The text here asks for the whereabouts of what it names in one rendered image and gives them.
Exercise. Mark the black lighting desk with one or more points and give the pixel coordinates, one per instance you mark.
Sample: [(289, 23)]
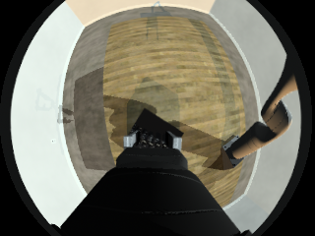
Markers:
[(153, 129)]

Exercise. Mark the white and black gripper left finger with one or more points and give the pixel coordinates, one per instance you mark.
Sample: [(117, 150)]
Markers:
[(132, 140)]

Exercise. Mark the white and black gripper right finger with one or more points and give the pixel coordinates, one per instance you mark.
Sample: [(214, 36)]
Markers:
[(172, 141)]

